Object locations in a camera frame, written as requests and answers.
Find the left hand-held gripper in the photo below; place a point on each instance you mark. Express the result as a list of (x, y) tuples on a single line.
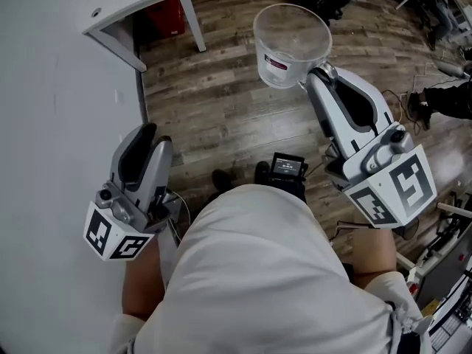
[(110, 231)]

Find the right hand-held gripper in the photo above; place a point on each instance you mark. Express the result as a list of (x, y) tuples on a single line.
[(391, 183)]

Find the clear glass mug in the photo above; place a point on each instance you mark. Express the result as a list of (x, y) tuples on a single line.
[(291, 31)]

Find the person's right forearm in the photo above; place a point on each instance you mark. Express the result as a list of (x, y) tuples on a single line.
[(372, 253)]

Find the person's left forearm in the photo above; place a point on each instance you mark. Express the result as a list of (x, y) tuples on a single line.
[(147, 282)]

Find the person's black trousers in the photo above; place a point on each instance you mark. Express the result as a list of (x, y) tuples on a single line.
[(210, 204)]

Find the person's left black shoe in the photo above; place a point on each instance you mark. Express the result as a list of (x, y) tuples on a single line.
[(223, 183)]

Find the person's black shoe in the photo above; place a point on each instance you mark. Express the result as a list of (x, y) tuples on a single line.
[(262, 172), (223, 183)]

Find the black screen device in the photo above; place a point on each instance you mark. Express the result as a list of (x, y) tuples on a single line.
[(287, 166)]

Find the person's right black shoe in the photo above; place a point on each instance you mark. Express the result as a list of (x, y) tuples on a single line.
[(262, 172)]

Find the red box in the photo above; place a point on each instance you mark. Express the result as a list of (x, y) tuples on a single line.
[(166, 17)]

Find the person's white shirt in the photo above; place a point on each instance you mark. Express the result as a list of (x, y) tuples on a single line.
[(258, 271)]

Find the white table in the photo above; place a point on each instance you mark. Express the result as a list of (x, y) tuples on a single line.
[(121, 2)]

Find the grey metal cabinet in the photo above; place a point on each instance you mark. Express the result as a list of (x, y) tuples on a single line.
[(446, 271)]

